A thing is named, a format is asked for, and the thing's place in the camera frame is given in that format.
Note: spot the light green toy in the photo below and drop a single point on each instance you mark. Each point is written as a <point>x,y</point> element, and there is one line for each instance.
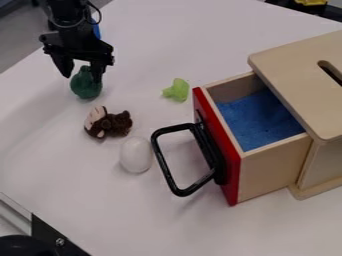
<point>178,90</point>

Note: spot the drawer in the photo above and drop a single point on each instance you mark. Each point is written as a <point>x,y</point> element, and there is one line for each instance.
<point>254,133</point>

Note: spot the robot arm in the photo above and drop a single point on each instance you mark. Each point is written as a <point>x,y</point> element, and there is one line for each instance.
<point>67,8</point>

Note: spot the cabinet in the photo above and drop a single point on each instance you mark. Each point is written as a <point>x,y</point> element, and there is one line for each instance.
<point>307,86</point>

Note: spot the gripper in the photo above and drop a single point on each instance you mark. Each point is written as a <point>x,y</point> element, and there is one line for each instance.
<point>75,41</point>

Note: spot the green toy broccoli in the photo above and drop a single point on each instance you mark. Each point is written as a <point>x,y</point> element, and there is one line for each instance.
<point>84,86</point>

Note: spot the white toy egg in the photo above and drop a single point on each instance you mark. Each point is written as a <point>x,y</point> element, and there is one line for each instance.
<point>135,155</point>

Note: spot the brown plush monkey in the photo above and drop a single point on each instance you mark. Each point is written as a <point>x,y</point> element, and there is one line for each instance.
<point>109,123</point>

